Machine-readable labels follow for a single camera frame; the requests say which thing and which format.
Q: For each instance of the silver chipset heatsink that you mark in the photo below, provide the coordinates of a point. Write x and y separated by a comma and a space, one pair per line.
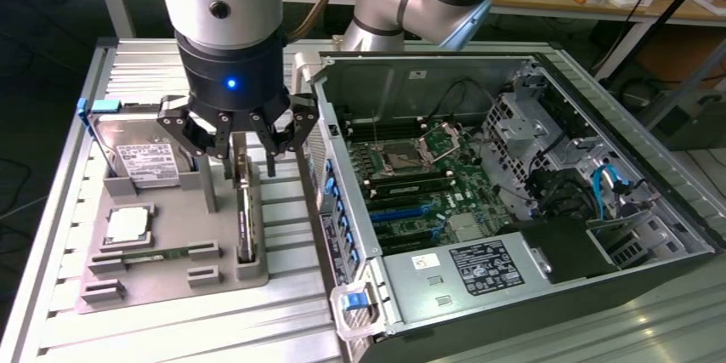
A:
465, 227

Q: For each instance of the black RAM stick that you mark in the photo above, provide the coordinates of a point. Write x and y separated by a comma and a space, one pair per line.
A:
409, 189

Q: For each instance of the blue case latch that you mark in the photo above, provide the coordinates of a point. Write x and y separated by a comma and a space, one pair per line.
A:
354, 301

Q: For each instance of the blue slot retaining clip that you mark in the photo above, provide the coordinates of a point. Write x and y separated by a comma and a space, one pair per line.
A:
329, 185
327, 168
347, 237
339, 206
343, 222
351, 253

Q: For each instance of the grey corner bracket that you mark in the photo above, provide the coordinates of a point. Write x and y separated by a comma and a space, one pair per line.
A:
354, 324
313, 66

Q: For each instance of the black intrusion switch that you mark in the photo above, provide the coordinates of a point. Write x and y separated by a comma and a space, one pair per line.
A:
334, 130

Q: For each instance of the silver disk bay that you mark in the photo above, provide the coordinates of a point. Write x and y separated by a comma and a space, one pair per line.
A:
664, 231

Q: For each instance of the silver power supply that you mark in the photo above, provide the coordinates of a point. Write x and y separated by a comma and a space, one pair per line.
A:
414, 290

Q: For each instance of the long black expansion slot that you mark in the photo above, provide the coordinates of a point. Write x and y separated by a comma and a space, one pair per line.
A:
409, 244

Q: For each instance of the thin metal locking lever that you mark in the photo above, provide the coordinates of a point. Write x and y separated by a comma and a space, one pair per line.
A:
375, 129

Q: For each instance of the green motherboard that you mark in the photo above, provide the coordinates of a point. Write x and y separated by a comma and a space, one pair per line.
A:
465, 193

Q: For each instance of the green RAM stick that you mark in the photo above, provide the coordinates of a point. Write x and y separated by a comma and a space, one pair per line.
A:
154, 254

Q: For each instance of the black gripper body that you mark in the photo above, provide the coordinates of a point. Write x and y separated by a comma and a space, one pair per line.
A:
238, 74

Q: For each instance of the silver CPU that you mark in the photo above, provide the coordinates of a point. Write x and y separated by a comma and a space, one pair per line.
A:
130, 225

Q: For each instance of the silver perforated drive cage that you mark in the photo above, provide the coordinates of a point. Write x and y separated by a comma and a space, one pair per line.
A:
513, 125

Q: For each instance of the hard disk in blue carrier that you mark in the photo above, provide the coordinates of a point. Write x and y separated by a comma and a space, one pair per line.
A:
142, 159

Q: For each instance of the black tripod pole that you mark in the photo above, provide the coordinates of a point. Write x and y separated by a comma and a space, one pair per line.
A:
666, 10

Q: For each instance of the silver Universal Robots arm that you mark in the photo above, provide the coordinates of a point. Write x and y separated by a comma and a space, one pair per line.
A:
222, 6

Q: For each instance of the blue expansion slot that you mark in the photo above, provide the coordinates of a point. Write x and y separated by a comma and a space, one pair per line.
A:
397, 213

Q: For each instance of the black plastic duct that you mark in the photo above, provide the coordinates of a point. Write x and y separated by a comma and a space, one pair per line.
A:
567, 252

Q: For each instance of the open black PC case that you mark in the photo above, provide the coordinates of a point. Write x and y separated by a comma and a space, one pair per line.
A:
653, 286

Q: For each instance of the grey parts rack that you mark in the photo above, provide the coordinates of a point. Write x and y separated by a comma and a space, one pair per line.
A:
170, 269

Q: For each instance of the CPU socket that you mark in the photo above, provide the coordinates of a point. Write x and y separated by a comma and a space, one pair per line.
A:
399, 159

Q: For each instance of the graphics card with silver bracket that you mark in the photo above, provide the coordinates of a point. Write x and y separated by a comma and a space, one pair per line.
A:
244, 218

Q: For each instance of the socket cover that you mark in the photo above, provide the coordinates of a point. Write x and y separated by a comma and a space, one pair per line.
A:
439, 142

